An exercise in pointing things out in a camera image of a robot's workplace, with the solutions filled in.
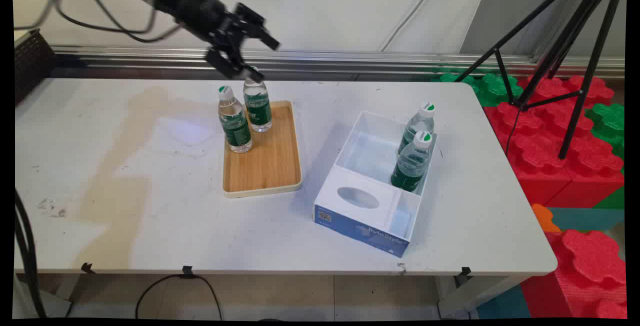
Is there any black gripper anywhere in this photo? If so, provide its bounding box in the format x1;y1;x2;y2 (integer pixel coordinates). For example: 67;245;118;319
154;0;281;85

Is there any clear water bottle green label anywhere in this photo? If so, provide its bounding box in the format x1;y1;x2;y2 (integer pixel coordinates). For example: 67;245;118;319
217;85;254;154
398;102;437;156
390;131;434;193
243;67;274;133

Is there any bamboo wooden tray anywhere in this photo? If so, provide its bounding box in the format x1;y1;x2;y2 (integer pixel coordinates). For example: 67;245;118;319
221;99;304;199

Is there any dark wicker basket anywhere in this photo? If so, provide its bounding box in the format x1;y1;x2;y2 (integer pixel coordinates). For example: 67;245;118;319
14;28;57;108

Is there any white blue cardboard box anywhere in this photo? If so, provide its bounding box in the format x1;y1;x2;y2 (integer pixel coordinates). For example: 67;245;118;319
313;110;439;259

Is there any green foam block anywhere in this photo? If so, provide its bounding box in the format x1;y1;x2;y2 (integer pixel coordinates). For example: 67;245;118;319
439;72;525;108
584;103;626;161
592;185;626;211

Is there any red foam block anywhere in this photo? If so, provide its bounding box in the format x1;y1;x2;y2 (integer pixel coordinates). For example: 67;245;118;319
542;135;626;210
483;101;574;207
517;74;616;108
519;229;629;320

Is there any white table leg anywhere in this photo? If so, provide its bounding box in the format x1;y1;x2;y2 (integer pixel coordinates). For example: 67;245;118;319
437;274;524;320

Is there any orange foam piece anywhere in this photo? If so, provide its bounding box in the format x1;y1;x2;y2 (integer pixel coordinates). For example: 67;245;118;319
530;203;562;234

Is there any black tripod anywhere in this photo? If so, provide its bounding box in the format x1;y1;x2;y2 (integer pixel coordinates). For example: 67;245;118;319
452;0;629;161

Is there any teal foam mat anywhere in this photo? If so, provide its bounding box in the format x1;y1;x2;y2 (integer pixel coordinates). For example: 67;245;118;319
474;284;532;320
547;207;626;232

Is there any aluminium floor rail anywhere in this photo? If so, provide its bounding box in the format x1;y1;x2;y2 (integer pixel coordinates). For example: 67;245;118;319
49;45;626;81

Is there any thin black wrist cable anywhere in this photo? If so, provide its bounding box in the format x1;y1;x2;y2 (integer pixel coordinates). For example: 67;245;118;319
14;0;183;45

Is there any black floor cable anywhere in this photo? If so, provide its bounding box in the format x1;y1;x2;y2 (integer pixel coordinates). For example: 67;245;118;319
134;273;224;320

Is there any thick black cable bundle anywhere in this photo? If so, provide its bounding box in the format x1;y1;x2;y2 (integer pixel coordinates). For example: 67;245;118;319
14;188;47;319

